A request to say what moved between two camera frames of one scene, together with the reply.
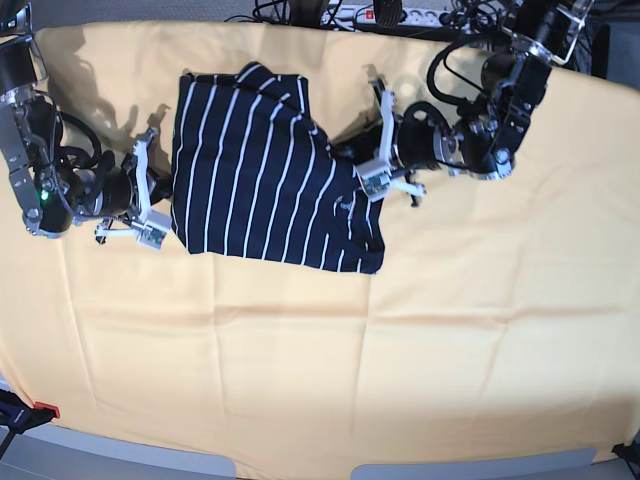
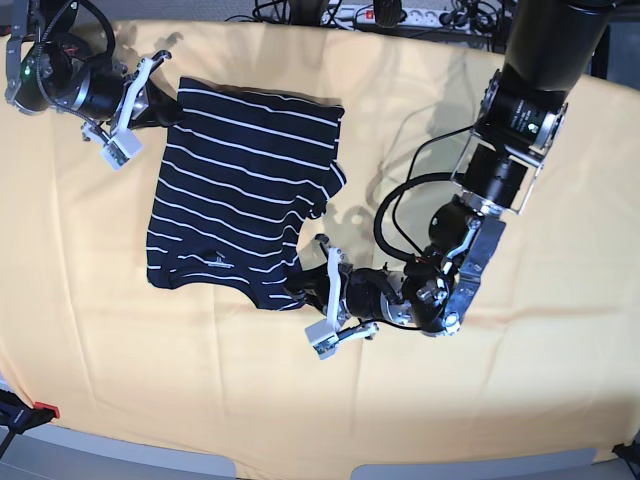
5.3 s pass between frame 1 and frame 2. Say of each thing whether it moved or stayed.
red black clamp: stayed
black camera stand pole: stayed
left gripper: moved
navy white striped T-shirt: moved
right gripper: moved
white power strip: stayed
